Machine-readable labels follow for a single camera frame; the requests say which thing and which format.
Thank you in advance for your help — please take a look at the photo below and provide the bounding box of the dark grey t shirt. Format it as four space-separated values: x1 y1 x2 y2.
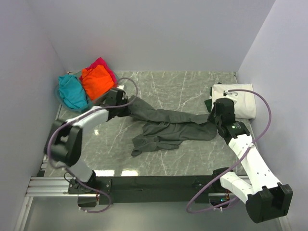
128 96 217 157

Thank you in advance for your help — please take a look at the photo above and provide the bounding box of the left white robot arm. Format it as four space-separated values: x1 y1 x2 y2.
44 88 129 188

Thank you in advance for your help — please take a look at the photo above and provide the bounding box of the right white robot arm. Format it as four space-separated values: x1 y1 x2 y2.
208 98 293 223

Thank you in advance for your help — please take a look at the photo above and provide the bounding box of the orange t shirt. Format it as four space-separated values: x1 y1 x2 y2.
81 65 115 101

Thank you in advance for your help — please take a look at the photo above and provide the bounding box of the folded white t shirt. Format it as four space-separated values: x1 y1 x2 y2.
212 84 257 119

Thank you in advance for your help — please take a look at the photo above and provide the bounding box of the pink t shirt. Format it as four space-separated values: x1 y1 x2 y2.
89 57 118 85

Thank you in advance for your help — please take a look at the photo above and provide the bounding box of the teal t shirt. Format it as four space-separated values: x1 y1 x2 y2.
58 74 88 110

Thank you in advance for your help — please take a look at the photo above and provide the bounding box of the clear plastic basket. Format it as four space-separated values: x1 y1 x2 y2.
53 71 119 113

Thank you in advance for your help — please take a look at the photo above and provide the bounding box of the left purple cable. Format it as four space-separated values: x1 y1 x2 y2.
47 77 139 214

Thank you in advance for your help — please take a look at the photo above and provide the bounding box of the purple cable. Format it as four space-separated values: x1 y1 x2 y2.
185 89 272 215
47 77 139 214

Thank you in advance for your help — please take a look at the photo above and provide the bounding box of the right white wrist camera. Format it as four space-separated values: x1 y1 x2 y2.
223 90 239 103

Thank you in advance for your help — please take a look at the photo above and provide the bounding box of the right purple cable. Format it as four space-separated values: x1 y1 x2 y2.
185 89 272 215

